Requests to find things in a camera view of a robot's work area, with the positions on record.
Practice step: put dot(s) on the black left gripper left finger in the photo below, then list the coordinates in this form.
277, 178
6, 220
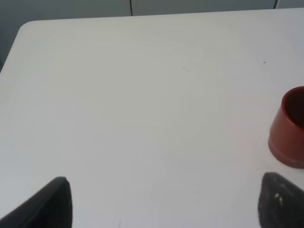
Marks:
50, 207

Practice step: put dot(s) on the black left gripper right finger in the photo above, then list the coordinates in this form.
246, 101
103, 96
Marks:
280, 203

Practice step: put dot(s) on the red plastic cup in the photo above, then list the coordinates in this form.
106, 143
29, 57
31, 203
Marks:
286, 135

